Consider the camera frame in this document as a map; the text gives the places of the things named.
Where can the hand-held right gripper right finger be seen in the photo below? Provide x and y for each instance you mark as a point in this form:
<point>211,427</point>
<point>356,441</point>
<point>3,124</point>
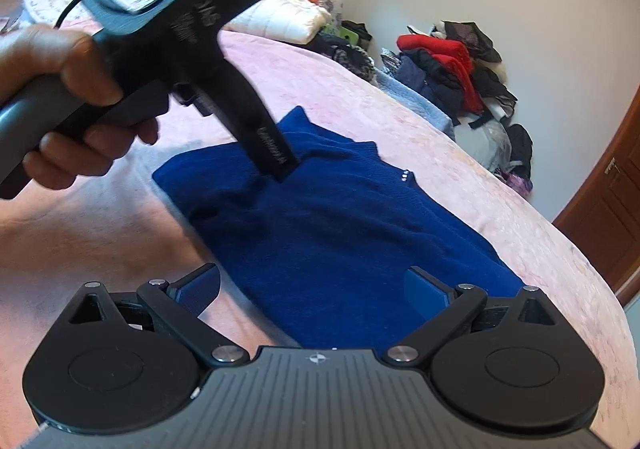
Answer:
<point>429,293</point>

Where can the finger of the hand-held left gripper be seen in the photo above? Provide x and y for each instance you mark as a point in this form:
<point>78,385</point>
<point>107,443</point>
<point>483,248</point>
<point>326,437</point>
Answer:
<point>265,134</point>

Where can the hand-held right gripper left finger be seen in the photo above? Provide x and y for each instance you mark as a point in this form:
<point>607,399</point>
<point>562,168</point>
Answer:
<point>199,286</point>

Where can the blue knit sweater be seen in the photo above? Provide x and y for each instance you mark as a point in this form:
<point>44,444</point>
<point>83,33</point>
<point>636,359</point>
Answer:
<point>340,229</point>

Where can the pile of dark clothes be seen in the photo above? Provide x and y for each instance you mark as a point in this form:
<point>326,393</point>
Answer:
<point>480,74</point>

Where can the person's left hand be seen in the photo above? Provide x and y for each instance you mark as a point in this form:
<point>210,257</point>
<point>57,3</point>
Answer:
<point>80,71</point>

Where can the white pillow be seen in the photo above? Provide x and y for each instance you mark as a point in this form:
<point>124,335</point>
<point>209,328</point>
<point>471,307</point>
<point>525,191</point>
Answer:
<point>280,16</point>

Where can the pink blanket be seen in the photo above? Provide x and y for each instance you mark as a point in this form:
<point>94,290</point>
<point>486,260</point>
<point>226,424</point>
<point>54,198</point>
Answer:
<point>500,209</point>

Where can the black cloth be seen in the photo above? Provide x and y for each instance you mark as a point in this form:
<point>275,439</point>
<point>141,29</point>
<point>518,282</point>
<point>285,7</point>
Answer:
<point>350,56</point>

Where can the grey patterned pillow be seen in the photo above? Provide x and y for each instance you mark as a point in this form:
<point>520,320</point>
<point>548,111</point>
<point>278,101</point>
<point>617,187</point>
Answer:
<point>332,1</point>

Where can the purple cloth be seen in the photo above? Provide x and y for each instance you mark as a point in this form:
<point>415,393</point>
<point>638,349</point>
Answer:
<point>520,181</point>

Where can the white patterned bedsheet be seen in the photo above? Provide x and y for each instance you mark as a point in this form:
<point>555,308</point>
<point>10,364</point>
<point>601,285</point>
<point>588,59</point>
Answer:
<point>45,9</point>

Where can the light blue towel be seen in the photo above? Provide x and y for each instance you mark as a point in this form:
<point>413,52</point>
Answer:
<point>415,99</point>

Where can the wooden door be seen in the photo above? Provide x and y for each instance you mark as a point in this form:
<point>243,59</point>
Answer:
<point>607,219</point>

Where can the red garment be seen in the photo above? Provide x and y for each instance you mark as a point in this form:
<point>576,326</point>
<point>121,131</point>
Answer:
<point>450,64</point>

